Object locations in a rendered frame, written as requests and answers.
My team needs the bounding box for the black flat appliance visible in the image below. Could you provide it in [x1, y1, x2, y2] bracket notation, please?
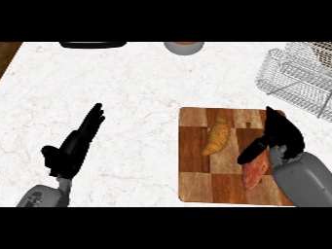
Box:
[59, 42, 128, 50]

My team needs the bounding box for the grey bowl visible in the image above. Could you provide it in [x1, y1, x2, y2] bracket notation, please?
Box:
[162, 42, 205, 56]

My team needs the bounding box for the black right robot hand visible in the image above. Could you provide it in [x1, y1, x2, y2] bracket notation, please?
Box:
[236, 105, 305, 165]

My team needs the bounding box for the reddish sweet potato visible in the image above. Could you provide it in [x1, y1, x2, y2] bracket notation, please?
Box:
[242, 150, 270, 192]

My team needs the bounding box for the golden croissant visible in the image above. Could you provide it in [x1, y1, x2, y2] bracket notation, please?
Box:
[200, 115, 231, 158]

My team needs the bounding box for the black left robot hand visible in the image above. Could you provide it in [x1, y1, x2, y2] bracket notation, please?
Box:
[39, 102, 106, 180]

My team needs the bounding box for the checkered wooden cutting board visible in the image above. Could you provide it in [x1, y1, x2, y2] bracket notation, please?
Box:
[177, 106, 296, 206]

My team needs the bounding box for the silver wire tiered basket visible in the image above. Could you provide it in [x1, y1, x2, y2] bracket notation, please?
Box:
[253, 42, 332, 124]

